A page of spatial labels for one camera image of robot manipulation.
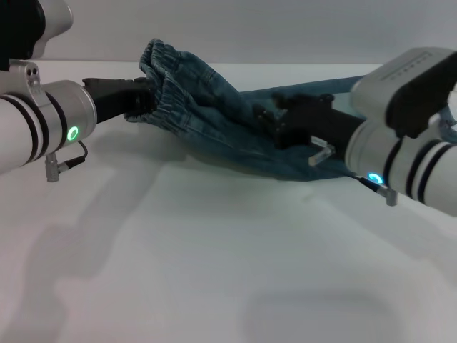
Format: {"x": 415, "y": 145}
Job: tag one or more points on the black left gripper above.
{"x": 114, "y": 98}

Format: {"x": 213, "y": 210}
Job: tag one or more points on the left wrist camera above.
{"x": 28, "y": 28}

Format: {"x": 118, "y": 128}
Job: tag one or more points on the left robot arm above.
{"x": 46, "y": 121}

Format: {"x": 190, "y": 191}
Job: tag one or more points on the blue denim shorts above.
{"x": 214, "y": 118}

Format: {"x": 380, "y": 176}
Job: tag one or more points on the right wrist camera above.
{"x": 400, "y": 85}

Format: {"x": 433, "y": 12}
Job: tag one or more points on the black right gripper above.
{"x": 317, "y": 123}

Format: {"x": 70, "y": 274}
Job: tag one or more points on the clear plastic standoff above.
{"x": 321, "y": 156}
{"x": 318, "y": 140}

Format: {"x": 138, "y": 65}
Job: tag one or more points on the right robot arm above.
{"x": 410, "y": 171}

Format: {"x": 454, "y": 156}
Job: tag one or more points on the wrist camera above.
{"x": 400, "y": 85}
{"x": 28, "y": 28}

